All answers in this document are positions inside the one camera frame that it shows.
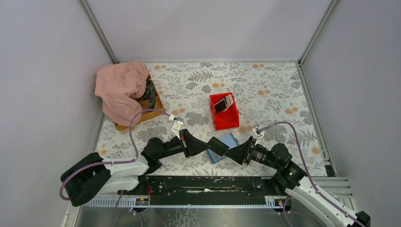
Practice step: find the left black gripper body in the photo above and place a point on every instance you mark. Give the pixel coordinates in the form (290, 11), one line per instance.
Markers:
(183, 144)

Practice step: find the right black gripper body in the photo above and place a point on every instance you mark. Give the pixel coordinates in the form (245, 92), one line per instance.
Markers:
(249, 152)

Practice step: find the blue card holder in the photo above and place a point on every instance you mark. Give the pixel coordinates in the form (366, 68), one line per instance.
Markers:
(229, 140)

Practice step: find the red plastic bin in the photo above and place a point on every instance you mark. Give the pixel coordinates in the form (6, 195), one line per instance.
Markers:
(224, 120)

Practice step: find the dark grey card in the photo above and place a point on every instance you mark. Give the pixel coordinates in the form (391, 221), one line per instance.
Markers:
(221, 105)

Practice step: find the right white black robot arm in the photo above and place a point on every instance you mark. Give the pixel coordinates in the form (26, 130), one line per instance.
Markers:
(296, 183)

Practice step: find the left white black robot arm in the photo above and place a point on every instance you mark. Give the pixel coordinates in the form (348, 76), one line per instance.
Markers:
(94, 175)

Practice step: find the wooden organizer tray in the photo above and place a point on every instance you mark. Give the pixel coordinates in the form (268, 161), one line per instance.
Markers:
(147, 115)

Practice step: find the floral patterned table mat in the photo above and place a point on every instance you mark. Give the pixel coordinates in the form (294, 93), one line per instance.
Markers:
(264, 94)

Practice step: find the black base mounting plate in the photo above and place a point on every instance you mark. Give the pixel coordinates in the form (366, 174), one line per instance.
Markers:
(180, 189)

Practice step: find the dark green patterned item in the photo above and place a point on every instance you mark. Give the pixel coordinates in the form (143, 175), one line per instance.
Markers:
(150, 95)

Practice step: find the pink cloth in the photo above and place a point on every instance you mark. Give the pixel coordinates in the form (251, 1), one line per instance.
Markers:
(119, 85)

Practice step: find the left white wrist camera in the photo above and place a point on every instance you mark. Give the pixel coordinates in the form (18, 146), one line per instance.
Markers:
(178, 123)

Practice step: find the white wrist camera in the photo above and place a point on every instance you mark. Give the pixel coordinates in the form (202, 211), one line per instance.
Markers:
(178, 123)
(259, 134)

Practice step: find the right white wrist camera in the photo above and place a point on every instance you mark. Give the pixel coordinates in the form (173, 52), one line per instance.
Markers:
(259, 134)

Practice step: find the white slotted cable duct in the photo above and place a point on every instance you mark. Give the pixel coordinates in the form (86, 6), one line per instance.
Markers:
(128, 202)

